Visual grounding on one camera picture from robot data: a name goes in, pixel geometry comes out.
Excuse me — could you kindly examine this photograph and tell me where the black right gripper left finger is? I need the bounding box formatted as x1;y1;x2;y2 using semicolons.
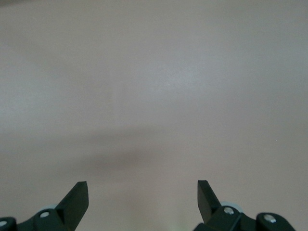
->
0;180;90;231

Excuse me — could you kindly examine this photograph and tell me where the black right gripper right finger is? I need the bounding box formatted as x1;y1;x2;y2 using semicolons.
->
193;180;295;231

